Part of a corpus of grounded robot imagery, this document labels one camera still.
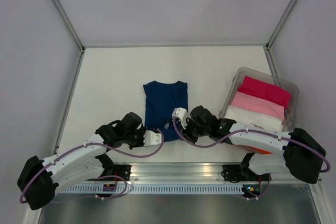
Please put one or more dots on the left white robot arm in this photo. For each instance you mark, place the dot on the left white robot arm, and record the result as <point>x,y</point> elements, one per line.
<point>42,179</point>

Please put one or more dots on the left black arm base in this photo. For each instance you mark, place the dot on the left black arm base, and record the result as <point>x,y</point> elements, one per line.
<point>123,171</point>

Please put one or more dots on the clear plastic storage bin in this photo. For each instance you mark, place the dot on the clear plastic storage bin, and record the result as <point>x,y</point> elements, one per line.
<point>291,88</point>

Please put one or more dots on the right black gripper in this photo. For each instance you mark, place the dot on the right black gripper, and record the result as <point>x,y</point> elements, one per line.
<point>185,134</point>

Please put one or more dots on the blue t-shirt with print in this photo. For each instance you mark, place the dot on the blue t-shirt with print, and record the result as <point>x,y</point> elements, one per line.
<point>160,101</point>

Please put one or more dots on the aluminium frame post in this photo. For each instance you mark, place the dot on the aluminium frame post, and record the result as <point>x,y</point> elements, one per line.
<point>289,8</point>
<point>68,25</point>

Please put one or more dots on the white folded t-shirt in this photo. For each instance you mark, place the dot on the white folded t-shirt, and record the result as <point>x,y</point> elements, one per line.
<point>255,119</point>

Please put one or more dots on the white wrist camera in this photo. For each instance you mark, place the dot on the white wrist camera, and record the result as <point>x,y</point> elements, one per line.
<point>152,138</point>
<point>182,115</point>

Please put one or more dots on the orange folded t-shirt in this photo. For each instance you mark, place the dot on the orange folded t-shirt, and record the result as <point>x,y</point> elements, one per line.
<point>256,150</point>

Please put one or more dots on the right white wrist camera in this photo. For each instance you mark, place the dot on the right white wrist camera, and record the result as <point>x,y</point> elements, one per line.
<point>182,115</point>

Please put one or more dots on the magenta folded t-shirt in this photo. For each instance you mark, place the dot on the magenta folded t-shirt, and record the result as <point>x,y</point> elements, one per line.
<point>265,91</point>

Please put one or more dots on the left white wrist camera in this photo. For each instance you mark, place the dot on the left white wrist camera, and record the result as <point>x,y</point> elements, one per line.
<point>152,138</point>

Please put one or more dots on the left aluminium frame post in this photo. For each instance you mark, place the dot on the left aluminium frame post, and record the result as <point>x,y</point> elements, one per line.
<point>68,25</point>

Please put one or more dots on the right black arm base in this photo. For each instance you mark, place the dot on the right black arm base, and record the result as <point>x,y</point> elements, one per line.
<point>233,174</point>

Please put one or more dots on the right aluminium frame post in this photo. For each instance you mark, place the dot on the right aluminium frame post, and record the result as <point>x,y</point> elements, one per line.
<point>289,8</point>

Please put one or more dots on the light pink folded t-shirt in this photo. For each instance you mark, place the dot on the light pink folded t-shirt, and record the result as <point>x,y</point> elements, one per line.
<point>255,104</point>

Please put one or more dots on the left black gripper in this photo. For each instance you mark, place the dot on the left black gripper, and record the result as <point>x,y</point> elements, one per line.
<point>142,131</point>

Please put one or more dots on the aluminium front rail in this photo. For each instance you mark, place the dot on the aluminium front rail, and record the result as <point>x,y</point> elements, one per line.
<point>173,173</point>

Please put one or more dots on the white slotted cable duct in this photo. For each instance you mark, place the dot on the white slotted cable duct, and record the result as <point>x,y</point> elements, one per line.
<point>163,189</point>

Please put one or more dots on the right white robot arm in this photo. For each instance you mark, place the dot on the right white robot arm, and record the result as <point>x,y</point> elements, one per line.
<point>296,152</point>

